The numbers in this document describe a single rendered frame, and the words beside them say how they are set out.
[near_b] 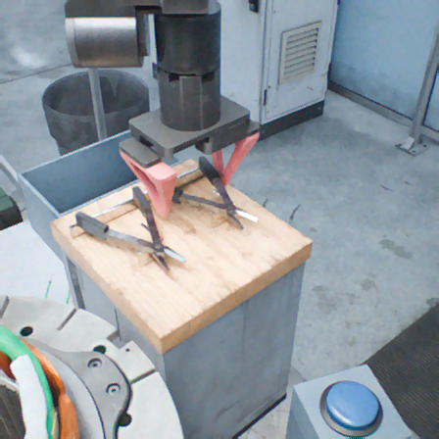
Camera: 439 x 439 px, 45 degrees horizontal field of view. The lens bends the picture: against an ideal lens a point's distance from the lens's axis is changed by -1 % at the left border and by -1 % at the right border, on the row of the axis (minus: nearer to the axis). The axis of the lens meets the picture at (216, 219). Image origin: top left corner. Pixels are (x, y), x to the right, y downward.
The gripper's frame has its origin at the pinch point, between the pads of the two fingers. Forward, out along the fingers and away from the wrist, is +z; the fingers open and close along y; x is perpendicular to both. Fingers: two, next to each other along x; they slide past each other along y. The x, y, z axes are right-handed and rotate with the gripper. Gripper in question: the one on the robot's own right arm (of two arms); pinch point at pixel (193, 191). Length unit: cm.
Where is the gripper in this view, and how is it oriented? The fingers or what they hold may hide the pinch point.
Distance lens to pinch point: 57.1
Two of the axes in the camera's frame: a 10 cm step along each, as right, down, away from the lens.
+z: 0.0, 7.6, 6.5
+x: 6.5, 4.9, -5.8
